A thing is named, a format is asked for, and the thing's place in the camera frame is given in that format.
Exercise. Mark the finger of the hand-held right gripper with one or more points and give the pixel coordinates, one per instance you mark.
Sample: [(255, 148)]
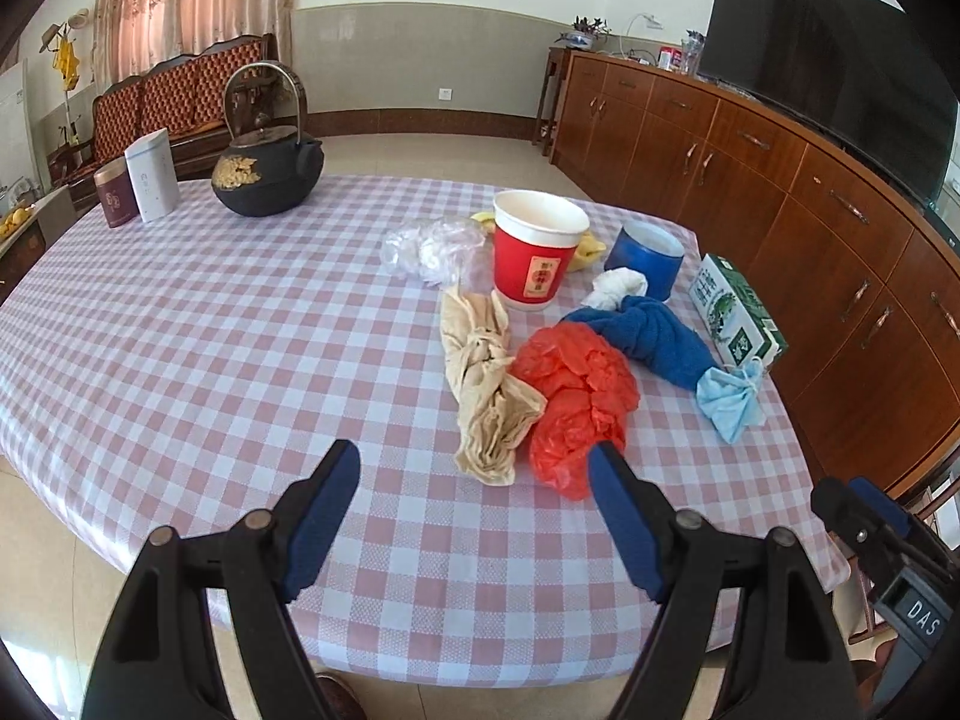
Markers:
[(881, 502), (844, 514)]

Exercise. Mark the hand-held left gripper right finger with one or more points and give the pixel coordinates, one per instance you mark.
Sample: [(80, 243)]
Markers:
[(622, 525)]

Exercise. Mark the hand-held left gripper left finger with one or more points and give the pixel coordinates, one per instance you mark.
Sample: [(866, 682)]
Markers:
[(322, 525)]

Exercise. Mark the red plastic bag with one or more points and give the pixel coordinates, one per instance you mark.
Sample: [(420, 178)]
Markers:
[(577, 397)]

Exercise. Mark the beige cloth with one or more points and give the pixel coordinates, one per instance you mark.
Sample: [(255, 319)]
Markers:
[(487, 405)]

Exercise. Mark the blue towel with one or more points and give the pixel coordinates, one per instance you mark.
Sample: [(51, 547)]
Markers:
[(660, 341)]

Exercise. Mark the green milk carton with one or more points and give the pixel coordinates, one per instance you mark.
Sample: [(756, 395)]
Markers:
[(739, 315)]

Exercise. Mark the red paper cup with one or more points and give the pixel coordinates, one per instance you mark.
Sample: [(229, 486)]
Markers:
[(532, 270)]

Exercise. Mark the blue face mask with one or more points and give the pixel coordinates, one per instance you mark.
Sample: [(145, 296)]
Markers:
[(727, 401)]

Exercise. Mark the pink checkered tablecloth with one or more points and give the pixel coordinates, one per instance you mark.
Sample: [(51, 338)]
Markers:
[(225, 315)]

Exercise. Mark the white crumpled tissue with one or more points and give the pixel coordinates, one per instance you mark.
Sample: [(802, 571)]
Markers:
[(619, 286)]

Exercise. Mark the blue round container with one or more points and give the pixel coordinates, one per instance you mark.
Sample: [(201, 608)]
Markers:
[(652, 270)]

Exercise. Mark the banana peel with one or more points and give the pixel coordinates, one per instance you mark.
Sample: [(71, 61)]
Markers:
[(589, 251)]

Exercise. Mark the clear plastic bag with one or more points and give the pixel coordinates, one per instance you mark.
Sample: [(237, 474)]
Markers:
[(431, 247)]

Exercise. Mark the long wooden sideboard cabinet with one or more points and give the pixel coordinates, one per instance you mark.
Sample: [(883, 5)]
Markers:
[(750, 187)]

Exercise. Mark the black iron teapot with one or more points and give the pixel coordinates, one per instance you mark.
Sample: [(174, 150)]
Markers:
[(262, 180)]

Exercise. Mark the white tin box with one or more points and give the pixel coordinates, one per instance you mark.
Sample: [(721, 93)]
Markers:
[(154, 176)]

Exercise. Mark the maroon tin can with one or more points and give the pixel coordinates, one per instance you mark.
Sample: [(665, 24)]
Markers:
[(116, 195)]

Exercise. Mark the yellow fruit pile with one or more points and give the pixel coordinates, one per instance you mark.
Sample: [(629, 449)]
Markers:
[(15, 223)]

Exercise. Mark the wooden bench with patterned cushions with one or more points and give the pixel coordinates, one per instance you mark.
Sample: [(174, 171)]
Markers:
[(180, 97)]

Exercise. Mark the black flat television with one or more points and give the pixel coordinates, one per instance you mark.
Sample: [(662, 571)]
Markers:
[(825, 52)]

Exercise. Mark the red and white jar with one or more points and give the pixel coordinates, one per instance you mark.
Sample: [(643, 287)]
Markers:
[(670, 58)]

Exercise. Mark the clear plastic container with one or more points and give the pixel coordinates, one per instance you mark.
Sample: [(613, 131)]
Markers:
[(694, 52)]

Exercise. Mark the small potted plant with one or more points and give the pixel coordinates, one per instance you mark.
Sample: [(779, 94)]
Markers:
[(585, 31)]

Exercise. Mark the coat rack with hat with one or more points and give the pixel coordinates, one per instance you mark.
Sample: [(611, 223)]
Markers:
[(66, 60)]

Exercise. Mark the pink embroidered curtain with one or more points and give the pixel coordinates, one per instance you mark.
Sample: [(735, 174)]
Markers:
[(187, 0)]

